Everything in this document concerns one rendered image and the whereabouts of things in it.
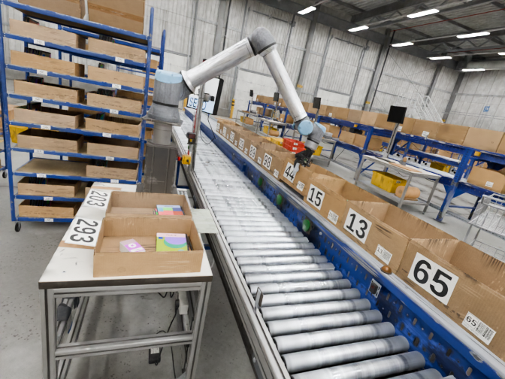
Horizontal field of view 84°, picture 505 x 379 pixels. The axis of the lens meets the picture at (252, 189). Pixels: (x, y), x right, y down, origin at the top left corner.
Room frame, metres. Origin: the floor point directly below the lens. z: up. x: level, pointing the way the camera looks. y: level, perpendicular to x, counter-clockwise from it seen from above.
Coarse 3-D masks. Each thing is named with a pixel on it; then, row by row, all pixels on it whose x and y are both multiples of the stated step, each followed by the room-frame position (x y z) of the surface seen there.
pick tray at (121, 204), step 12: (120, 192) 1.37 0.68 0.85; (132, 192) 1.39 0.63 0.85; (108, 204) 1.21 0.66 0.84; (120, 204) 1.37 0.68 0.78; (132, 204) 1.40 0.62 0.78; (144, 204) 1.42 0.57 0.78; (156, 204) 1.45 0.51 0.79; (168, 204) 1.47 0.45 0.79; (180, 204) 1.50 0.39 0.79; (108, 216) 1.10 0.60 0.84; (120, 216) 1.12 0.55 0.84; (132, 216) 1.14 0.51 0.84; (144, 216) 1.16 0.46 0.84; (156, 216) 1.19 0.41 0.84; (168, 216) 1.21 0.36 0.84; (180, 216) 1.23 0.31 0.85
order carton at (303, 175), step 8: (288, 160) 2.06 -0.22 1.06; (304, 168) 1.84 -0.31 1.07; (312, 168) 2.20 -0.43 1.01; (320, 168) 2.16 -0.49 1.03; (280, 176) 2.09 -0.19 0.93; (296, 176) 1.89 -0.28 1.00; (304, 176) 1.81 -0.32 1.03; (312, 176) 1.75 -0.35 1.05; (320, 176) 1.77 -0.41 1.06; (328, 176) 1.79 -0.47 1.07; (336, 176) 1.97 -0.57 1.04; (288, 184) 1.95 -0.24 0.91; (296, 184) 1.86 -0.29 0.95; (304, 184) 1.77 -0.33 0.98; (304, 192) 1.75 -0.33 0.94
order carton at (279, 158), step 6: (270, 150) 2.48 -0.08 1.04; (264, 156) 2.44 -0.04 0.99; (276, 156) 2.22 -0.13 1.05; (282, 156) 2.53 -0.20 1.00; (288, 156) 2.55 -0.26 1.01; (294, 156) 2.54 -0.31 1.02; (276, 162) 2.20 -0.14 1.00; (282, 162) 2.11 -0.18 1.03; (312, 162) 2.26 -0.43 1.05; (264, 168) 2.39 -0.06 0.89; (270, 168) 2.28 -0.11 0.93; (276, 168) 2.18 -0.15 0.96; (282, 168) 2.10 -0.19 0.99; (282, 180) 2.11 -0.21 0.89
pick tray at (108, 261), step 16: (112, 224) 1.07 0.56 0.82; (128, 224) 1.10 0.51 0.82; (144, 224) 1.13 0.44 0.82; (160, 224) 1.16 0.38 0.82; (176, 224) 1.19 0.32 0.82; (192, 224) 1.19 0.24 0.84; (112, 240) 1.05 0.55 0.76; (144, 240) 1.10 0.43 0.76; (192, 240) 1.15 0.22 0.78; (96, 256) 0.81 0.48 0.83; (112, 256) 0.83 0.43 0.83; (128, 256) 0.85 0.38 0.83; (144, 256) 0.87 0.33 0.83; (160, 256) 0.90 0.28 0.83; (176, 256) 0.92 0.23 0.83; (192, 256) 0.95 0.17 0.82; (96, 272) 0.81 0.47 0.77; (112, 272) 0.83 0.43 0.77; (128, 272) 0.85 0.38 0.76; (144, 272) 0.88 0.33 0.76; (160, 272) 0.90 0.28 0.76; (176, 272) 0.92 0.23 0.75; (192, 272) 0.95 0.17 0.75
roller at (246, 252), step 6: (234, 252) 1.17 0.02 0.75; (240, 252) 1.18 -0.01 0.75; (246, 252) 1.20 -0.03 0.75; (252, 252) 1.21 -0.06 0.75; (258, 252) 1.22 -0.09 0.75; (264, 252) 1.23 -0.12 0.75; (270, 252) 1.24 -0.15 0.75; (276, 252) 1.26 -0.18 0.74; (282, 252) 1.27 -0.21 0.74; (288, 252) 1.28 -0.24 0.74; (294, 252) 1.29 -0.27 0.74; (300, 252) 1.31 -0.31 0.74; (306, 252) 1.32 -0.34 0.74; (312, 252) 1.34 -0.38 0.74; (318, 252) 1.35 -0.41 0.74; (234, 258) 1.16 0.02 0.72
